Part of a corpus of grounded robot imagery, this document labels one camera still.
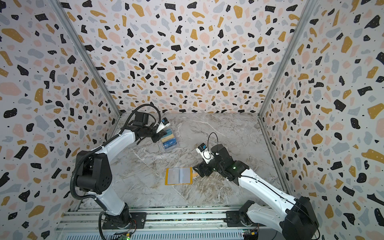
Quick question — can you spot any yellow card holder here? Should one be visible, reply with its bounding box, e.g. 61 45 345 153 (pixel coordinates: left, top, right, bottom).
165 167 199 186

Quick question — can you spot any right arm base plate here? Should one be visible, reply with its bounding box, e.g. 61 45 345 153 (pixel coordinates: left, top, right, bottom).
224 210 265 228

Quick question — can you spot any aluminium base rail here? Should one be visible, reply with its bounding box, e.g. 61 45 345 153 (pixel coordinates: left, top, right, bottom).
53 205 284 240

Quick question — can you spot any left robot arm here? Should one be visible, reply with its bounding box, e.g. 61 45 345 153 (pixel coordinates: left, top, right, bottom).
70 112 170 229

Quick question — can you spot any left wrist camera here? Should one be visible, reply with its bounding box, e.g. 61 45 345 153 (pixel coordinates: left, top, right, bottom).
156 118 170 133

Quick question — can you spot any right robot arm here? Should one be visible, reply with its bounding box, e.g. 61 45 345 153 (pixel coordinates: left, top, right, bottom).
193 143 321 240

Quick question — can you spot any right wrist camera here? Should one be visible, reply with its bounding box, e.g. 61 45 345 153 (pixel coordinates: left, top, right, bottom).
196 143 214 164

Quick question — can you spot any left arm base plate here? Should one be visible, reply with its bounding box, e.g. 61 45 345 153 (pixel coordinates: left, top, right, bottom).
102 212 147 231

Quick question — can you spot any white ventilation grille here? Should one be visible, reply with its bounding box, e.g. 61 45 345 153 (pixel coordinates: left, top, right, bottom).
64 229 246 240

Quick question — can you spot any black corrugated cable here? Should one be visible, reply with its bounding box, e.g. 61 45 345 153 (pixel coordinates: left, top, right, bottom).
69 103 163 240

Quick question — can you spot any light blue credit card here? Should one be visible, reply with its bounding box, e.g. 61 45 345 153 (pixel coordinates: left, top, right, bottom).
161 129 175 142

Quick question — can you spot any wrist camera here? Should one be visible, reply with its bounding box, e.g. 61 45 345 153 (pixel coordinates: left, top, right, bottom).
196 143 214 164
156 118 170 133

